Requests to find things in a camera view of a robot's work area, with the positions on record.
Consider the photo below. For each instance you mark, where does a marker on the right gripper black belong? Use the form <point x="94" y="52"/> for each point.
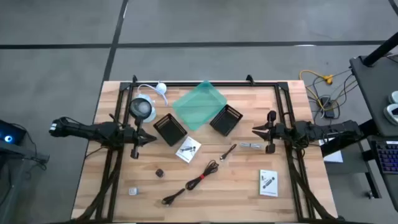
<point x="278" y="131"/>

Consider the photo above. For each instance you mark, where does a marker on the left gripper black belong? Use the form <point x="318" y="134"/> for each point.
<point x="134" y="137"/>

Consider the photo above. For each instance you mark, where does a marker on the small clear plastic packet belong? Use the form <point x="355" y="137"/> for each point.
<point x="250" y="145"/>

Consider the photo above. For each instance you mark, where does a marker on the black slotted plastic basket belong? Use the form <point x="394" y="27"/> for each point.
<point x="225" y="121"/>
<point x="169" y="130"/>

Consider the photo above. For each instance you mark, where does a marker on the small black cube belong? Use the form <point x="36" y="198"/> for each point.
<point x="159" y="173"/>

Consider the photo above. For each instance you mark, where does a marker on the white instruction booklet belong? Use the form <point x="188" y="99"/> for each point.
<point x="186" y="154"/>

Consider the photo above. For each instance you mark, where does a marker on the white booklet green spine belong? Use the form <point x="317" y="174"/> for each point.
<point x="269" y="175"/>

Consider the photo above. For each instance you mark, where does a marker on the small white cube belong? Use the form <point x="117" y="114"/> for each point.
<point x="133" y="191"/>

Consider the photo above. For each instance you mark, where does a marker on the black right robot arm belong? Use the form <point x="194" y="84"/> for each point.
<point x="342" y="129"/>

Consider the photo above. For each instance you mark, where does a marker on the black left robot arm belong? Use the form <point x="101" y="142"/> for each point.
<point x="93" y="130"/>

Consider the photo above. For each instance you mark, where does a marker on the translucent teal plastic bin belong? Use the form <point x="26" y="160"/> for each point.
<point x="199" y="105"/>

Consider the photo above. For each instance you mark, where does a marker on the black power adapter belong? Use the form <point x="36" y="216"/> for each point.
<point x="326" y="103"/>

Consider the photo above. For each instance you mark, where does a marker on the white paper sheet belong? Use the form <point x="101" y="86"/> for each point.
<point x="334" y="157"/>

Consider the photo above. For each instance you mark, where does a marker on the dark grey cart top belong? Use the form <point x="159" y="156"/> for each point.
<point x="373" y="93"/>

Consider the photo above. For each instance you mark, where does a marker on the backlit black keyboard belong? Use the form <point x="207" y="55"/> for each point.
<point x="388" y="157"/>

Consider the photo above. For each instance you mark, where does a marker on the white grey handheld device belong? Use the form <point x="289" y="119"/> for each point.
<point x="395" y="97"/>
<point x="391" y="114"/>

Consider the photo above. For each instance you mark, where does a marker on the computer case blue light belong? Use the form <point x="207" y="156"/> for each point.
<point x="11" y="133"/>

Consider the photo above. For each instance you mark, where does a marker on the black equipment stand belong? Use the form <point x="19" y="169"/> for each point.
<point x="12" y="174"/>

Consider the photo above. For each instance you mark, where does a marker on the black pole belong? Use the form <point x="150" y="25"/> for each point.
<point x="381" y="49"/>

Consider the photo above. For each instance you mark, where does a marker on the black metal table frame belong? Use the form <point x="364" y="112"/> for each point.
<point x="202" y="84"/>

